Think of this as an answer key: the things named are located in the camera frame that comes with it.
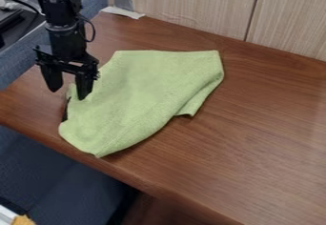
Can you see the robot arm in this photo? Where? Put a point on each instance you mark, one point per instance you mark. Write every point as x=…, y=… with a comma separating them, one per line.
x=59, y=0

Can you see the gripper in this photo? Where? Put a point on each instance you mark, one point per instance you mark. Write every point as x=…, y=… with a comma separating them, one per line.
x=66, y=47

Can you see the green cloth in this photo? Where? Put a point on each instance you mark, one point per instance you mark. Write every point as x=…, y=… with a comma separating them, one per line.
x=144, y=95

